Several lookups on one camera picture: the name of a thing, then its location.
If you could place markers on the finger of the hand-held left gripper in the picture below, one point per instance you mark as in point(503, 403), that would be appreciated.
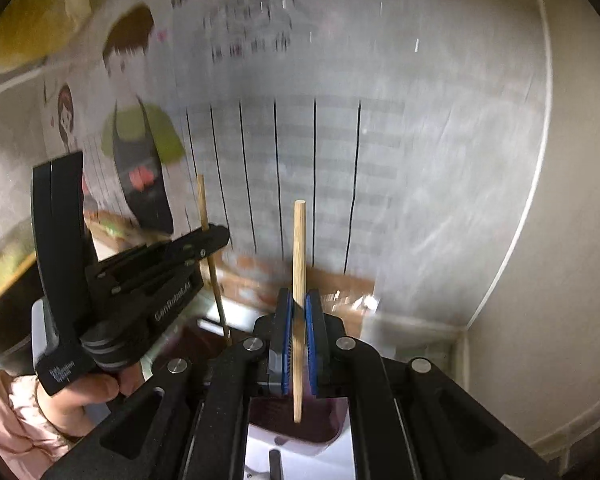
point(190, 247)

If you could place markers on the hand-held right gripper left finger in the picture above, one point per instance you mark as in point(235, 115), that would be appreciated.
point(284, 345)

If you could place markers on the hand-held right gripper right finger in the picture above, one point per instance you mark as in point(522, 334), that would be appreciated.
point(312, 350)

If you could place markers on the wooden chopstick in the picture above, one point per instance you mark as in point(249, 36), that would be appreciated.
point(203, 205)
point(299, 250)

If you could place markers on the purple utensil holder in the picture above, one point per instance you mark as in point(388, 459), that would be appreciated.
point(322, 420)

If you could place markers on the person's left forearm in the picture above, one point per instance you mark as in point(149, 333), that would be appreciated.
point(10, 425)

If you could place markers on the person's left hand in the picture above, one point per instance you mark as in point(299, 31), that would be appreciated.
point(80, 392)

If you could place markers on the black wok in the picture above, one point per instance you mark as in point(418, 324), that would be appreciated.
point(10, 305)

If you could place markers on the white paper sheet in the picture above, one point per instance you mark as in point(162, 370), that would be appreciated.
point(307, 460)

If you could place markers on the yellow rounded object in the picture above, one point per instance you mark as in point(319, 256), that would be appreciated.
point(35, 15)

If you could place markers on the cartoon wall poster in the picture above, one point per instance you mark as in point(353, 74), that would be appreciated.
point(140, 135)

